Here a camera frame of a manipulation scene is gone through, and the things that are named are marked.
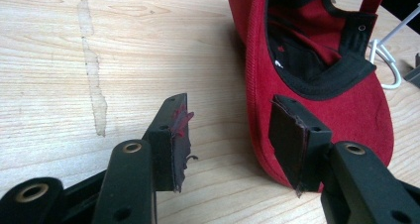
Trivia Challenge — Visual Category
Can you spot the white wire hat rack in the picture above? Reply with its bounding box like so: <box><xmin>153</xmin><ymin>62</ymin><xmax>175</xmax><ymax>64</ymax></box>
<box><xmin>367</xmin><ymin>4</ymin><xmax>420</xmax><ymax>90</ymax></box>

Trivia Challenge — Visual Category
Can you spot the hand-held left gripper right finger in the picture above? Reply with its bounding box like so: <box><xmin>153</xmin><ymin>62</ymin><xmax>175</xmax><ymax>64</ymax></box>
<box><xmin>267</xmin><ymin>94</ymin><xmax>420</xmax><ymax>224</ymax></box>

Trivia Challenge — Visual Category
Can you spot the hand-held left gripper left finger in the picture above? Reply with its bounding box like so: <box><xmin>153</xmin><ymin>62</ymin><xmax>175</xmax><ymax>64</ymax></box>
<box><xmin>92</xmin><ymin>92</ymin><xmax>199</xmax><ymax>224</ymax></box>

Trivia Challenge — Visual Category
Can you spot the red cap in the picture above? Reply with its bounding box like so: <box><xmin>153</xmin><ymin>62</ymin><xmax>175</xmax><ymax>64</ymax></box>
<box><xmin>226</xmin><ymin>0</ymin><xmax>395</xmax><ymax>193</ymax></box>

